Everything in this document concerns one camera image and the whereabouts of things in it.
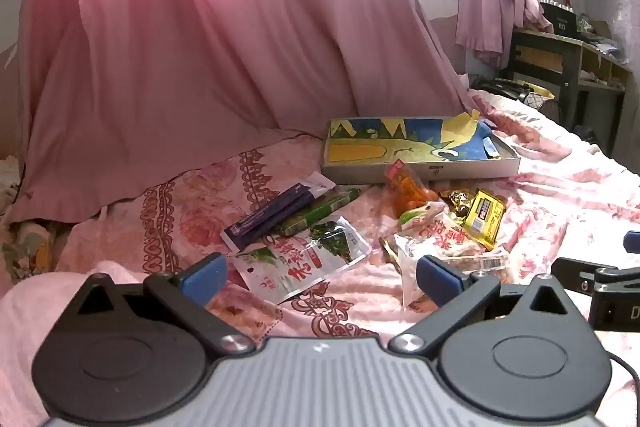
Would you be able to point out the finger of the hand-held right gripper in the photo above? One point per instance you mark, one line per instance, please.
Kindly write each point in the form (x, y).
(633, 241)
(575, 274)

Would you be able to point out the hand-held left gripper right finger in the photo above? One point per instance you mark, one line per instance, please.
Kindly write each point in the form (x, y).
(439, 278)

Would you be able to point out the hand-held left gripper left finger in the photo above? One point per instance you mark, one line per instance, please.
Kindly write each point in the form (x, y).
(202, 278)

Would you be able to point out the white red-lettered snack packet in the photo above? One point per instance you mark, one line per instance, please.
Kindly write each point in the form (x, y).
(450, 252)

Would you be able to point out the gold brown snack packet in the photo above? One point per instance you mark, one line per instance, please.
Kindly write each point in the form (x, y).
(457, 203)

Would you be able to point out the clear orange snack packet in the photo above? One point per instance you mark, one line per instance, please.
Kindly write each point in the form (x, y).
(407, 189)

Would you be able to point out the dark blue snack packet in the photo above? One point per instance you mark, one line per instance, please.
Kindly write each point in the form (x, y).
(275, 214)

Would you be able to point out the white green seaweed snack packet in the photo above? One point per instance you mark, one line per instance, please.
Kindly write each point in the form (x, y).
(300, 264)

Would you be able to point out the cardboard box with colourful lining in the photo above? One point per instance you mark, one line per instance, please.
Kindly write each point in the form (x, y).
(425, 147)

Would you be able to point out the pink floral bedsheet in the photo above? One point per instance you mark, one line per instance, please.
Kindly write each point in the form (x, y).
(550, 187)

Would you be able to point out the light blue plastic piece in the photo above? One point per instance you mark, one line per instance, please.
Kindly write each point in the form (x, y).
(491, 147)

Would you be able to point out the pink fleece blanket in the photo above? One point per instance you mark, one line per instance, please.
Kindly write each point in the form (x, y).
(30, 307)

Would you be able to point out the dark wooden desk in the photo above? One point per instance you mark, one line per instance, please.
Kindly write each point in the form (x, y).
(570, 57)

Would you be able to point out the black chair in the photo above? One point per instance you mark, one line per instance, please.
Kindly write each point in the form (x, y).
(505, 88)

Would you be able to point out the pink curtain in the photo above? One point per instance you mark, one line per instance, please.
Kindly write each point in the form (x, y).
(200, 57)

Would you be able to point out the white plastic bag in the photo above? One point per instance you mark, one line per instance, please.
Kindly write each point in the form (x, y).
(620, 14)

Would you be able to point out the black box on desk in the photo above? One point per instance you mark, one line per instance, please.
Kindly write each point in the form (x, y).
(557, 18)

